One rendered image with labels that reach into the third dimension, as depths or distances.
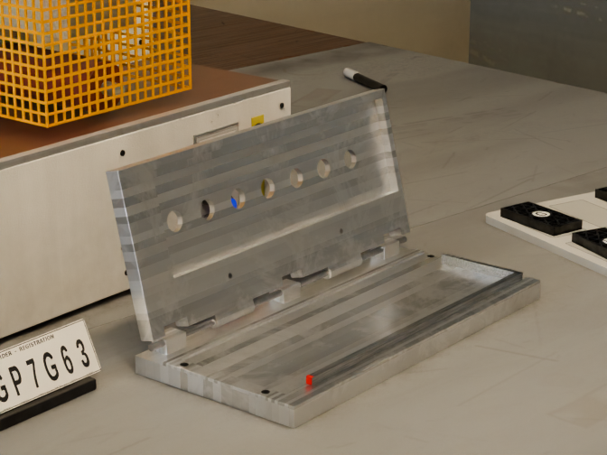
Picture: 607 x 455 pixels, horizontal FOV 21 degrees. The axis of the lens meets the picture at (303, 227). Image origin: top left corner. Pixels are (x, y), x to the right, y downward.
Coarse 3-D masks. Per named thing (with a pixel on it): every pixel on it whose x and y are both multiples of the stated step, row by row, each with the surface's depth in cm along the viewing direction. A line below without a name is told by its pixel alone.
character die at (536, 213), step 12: (516, 204) 213; (528, 204) 214; (504, 216) 212; (516, 216) 210; (528, 216) 209; (540, 216) 209; (552, 216) 209; (564, 216) 209; (540, 228) 207; (552, 228) 205; (564, 228) 206; (576, 228) 207
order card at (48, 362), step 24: (48, 336) 161; (72, 336) 163; (0, 360) 156; (24, 360) 158; (48, 360) 160; (72, 360) 162; (96, 360) 164; (0, 384) 156; (24, 384) 158; (48, 384) 160; (0, 408) 155
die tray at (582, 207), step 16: (592, 192) 222; (560, 208) 216; (576, 208) 216; (592, 208) 216; (496, 224) 211; (512, 224) 209; (592, 224) 209; (528, 240) 206; (544, 240) 203; (560, 240) 203; (576, 256) 198; (592, 256) 198
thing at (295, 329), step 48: (288, 288) 180; (336, 288) 184; (384, 288) 185; (432, 288) 185; (480, 288) 185; (528, 288) 185; (192, 336) 171; (240, 336) 171; (288, 336) 171; (336, 336) 171; (384, 336) 171; (432, 336) 171; (192, 384) 162; (240, 384) 159; (288, 384) 160; (336, 384) 159
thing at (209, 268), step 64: (256, 128) 177; (320, 128) 186; (384, 128) 194; (128, 192) 162; (192, 192) 171; (256, 192) 178; (320, 192) 186; (384, 192) 195; (128, 256) 163; (192, 256) 170; (256, 256) 176; (320, 256) 184; (192, 320) 168
